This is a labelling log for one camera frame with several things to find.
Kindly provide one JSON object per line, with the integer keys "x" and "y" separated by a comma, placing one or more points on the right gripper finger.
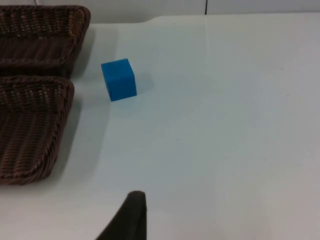
{"x": 130, "y": 220}

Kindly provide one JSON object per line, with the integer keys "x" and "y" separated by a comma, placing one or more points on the dark brown wicker basket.
{"x": 27, "y": 130}
{"x": 37, "y": 37}

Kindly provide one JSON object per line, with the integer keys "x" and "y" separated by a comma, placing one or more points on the blue cube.
{"x": 120, "y": 81}

